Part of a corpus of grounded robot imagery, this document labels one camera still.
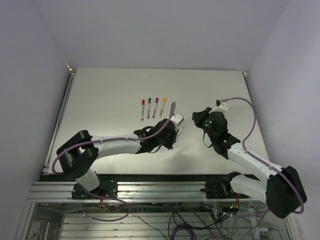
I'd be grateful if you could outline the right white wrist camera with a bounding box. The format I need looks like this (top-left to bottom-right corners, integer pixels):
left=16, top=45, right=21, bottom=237
left=209, top=100, right=229, bottom=114

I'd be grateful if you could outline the aluminium frame rail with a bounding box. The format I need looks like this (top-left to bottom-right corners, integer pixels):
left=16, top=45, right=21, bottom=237
left=27, top=181, right=288, bottom=203

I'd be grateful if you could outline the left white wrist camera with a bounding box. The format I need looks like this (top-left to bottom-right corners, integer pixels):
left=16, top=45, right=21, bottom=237
left=170, top=113, right=185, bottom=132

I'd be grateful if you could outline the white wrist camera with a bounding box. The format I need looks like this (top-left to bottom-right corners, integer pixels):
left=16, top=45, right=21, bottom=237
left=170, top=113, right=185, bottom=132
left=209, top=100, right=229, bottom=114

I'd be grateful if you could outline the magenta white pen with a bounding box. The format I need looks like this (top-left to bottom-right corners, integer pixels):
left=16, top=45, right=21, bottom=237
left=152, top=100, right=158, bottom=119

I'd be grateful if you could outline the red white pen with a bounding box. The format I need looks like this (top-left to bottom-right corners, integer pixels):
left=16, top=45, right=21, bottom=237
left=140, top=101, right=145, bottom=121

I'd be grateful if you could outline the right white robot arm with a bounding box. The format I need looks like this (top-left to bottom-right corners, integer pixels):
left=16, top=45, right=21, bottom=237
left=192, top=107, right=307, bottom=219

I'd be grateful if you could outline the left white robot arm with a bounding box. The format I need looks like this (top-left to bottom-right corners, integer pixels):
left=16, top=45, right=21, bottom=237
left=56, top=114, right=184, bottom=199

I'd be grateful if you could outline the cable bundle under table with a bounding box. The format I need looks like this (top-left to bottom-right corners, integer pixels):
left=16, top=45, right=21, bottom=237
left=82, top=197, right=276, bottom=240

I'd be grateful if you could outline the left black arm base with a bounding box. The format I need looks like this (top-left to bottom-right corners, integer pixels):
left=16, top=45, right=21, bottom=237
left=71, top=178, right=118, bottom=200

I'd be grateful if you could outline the green white pen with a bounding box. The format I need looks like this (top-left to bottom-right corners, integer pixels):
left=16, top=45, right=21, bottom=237
left=147, top=103, right=151, bottom=119

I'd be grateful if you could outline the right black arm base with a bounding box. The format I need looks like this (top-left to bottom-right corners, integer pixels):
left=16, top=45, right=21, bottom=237
left=200, top=171, right=241, bottom=199

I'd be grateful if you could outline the yellow white pen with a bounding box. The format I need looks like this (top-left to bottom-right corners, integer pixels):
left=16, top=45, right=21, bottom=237
left=159, top=101, right=166, bottom=118

